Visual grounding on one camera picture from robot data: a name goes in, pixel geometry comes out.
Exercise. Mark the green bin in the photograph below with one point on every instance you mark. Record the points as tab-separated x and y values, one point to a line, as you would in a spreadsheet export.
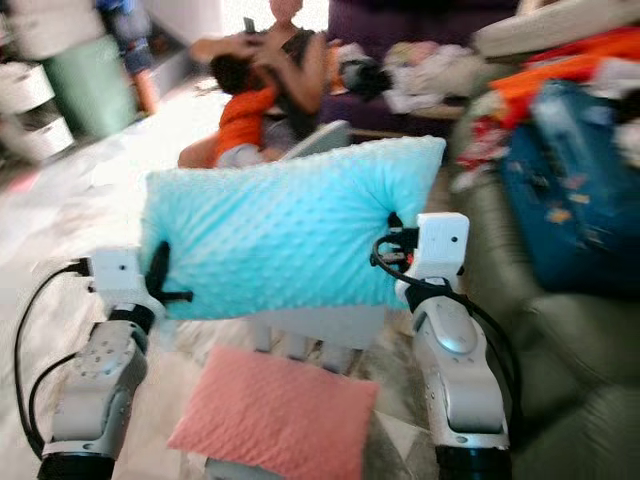
90	90

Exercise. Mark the white cabinet box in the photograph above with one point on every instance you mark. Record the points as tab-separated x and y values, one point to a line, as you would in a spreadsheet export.
55	28

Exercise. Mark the white clothes heap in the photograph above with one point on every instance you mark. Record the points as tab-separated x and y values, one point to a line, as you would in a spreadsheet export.
435	75

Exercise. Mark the red patterned cloth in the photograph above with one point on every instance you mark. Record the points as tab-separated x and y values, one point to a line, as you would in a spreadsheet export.
480	140

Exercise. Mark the dark green leather sofa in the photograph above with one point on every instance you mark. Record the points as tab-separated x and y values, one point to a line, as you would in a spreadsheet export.
580	340

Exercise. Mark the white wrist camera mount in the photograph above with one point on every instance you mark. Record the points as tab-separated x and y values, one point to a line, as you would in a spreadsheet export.
115	282
442	250

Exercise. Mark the pink dotted pillow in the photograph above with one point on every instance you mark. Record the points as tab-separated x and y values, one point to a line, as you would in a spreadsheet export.
275	415

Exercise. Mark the purple sofa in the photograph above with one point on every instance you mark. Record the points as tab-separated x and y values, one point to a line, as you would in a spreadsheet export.
420	20

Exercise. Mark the beige cushion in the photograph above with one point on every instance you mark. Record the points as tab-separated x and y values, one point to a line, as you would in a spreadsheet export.
560	25

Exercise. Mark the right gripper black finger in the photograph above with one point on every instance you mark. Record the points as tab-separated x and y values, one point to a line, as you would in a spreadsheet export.
381	260
396	224

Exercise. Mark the child in orange shirt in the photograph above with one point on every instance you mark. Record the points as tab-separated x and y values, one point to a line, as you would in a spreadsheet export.
245	120

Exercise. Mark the person in blue shorts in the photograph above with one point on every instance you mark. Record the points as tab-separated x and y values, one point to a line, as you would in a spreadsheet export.
125	35

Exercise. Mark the orange cloth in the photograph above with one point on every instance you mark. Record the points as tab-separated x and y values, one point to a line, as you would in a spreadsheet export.
555	75

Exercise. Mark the black cloth heap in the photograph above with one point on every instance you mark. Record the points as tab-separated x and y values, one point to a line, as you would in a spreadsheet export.
363	78

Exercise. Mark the teal dotted pillow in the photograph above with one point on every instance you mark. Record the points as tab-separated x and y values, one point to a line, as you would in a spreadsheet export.
290	230

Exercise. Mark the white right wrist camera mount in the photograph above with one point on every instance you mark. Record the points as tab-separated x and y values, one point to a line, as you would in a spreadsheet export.
442	250

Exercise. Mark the woman in dark top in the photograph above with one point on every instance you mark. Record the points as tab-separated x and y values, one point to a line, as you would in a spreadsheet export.
300	75

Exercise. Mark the light blue child chair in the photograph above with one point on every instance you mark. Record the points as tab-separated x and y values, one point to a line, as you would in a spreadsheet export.
318	142
320	325

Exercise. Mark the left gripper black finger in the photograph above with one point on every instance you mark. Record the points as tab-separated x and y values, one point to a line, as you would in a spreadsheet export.
179	297
158	270

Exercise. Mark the white drawer unit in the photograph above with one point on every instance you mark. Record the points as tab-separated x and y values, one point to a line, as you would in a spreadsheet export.
30	115

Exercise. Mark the blue suitcase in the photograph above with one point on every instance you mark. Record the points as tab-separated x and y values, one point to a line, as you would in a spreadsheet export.
575	190

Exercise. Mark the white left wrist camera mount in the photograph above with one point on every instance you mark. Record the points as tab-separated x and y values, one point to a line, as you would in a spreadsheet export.
115	282

